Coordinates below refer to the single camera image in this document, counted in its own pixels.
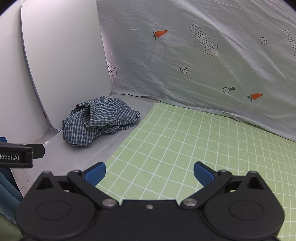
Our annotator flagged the grey printed bed sheet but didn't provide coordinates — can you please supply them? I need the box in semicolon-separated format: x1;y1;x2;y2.
96;0;296;144

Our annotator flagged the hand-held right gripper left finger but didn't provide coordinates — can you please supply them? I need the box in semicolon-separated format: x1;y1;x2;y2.
35;162;119;210

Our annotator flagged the blue plaid shirt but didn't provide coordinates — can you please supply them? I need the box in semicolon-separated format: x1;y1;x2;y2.
61;96;141;147

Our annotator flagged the teal cloth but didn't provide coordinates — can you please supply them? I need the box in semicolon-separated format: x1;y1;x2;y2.
0;170;24;224

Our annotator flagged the green grid mat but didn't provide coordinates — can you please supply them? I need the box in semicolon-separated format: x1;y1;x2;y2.
95;102;296;241

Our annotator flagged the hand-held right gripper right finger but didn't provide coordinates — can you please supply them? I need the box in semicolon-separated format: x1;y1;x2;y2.
180;162;266;209

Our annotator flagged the white board panel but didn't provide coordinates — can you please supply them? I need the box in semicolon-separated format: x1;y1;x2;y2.
20;0;114;131

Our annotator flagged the olive green cloth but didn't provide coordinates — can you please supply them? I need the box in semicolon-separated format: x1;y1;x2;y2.
0;213;22;241

